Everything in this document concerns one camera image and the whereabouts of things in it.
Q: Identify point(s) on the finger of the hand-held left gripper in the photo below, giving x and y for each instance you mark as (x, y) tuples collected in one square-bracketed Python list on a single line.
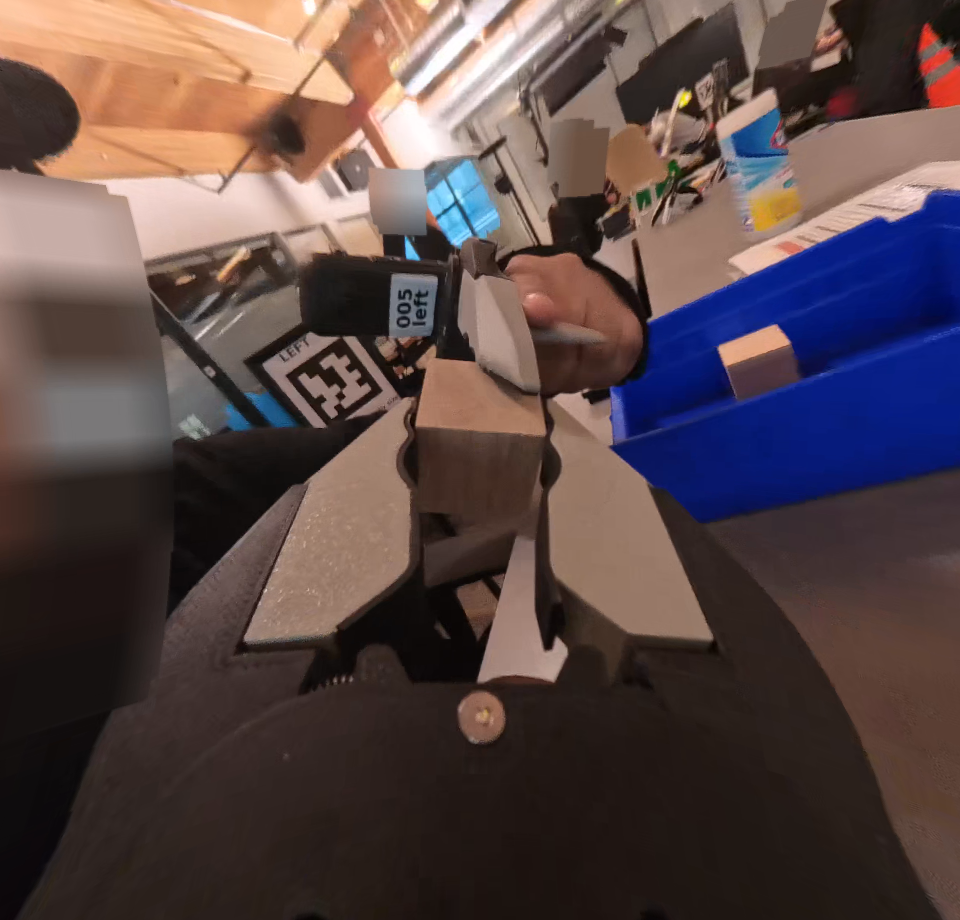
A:
[(499, 335)]

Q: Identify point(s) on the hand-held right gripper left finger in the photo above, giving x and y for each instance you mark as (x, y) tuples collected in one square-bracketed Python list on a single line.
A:
[(337, 545)]

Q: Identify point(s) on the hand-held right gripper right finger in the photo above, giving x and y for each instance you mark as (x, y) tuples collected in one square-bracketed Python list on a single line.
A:
[(622, 552)]

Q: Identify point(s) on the medium wooden cube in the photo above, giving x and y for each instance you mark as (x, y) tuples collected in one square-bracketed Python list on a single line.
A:
[(476, 455)]

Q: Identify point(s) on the blue plastic bin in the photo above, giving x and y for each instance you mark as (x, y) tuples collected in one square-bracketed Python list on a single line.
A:
[(787, 447)]

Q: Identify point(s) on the large wooden cube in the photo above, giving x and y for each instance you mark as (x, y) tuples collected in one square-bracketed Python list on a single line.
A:
[(757, 365)]

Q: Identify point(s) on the grey desk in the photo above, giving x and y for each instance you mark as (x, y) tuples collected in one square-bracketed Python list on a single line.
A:
[(862, 635)]

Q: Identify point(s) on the person's left hand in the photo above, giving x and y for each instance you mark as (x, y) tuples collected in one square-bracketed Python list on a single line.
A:
[(585, 297)]

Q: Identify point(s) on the blue lit window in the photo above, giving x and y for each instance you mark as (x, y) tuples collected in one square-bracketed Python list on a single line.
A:
[(461, 203)]

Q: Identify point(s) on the wipes canister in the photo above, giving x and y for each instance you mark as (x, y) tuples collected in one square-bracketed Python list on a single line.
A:
[(757, 169)]

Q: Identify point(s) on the white paper sheet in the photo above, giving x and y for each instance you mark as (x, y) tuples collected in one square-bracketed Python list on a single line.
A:
[(825, 222)]

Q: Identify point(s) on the silver ceiling duct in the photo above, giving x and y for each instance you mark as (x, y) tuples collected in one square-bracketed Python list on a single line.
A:
[(525, 27)]

